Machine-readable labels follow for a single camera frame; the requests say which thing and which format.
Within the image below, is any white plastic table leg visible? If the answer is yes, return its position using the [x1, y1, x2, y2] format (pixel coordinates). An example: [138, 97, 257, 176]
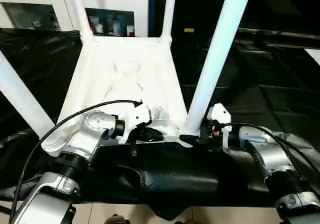
[0, 50, 67, 155]
[184, 0, 255, 136]
[159, 0, 178, 43]
[69, 0, 96, 39]

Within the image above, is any white flat board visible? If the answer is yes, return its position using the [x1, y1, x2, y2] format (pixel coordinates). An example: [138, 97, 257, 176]
[304, 48, 320, 66]

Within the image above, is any grey rounded robot foot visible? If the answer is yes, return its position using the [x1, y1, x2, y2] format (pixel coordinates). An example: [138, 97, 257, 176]
[104, 214, 128, 224]

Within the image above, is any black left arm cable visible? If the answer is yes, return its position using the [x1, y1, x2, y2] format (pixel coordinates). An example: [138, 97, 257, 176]
[9, 99, 144, 220]

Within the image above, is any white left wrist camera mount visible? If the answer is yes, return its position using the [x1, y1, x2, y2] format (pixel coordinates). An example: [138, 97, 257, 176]
[119, 101, 153, 145]

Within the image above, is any long black rod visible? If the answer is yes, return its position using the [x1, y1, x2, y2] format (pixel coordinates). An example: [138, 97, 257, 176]
[237, 28, 320, 41]

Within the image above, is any black mat cover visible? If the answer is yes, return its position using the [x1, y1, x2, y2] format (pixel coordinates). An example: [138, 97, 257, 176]
[0, 28, 320, 221]

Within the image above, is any white plastic table top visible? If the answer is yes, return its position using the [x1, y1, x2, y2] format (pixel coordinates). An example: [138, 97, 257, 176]
[40, 35, 195, 157]

